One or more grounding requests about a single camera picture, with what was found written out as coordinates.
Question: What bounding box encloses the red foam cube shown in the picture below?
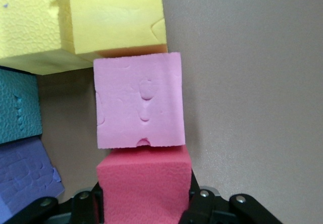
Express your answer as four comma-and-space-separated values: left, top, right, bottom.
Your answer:
96, 147, 192, 224

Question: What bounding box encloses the purple foam cube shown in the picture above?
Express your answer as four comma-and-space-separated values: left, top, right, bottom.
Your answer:
0, 136, 66, 224

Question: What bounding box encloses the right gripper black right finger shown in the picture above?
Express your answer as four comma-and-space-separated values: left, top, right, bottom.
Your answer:
179, 170, 281, 224

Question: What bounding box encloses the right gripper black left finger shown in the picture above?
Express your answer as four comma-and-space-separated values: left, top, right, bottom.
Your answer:
7, 181, 104, 224

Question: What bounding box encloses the table cover sheet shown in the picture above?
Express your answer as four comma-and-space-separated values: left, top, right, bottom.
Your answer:
37, 0, 323, 224

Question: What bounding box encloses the blue foam cube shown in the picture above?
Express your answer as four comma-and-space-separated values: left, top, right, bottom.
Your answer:
0, 66, 43, 145

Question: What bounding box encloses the notched pink foam cube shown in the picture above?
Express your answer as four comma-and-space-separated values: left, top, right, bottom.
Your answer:
92, 52, 187, 149

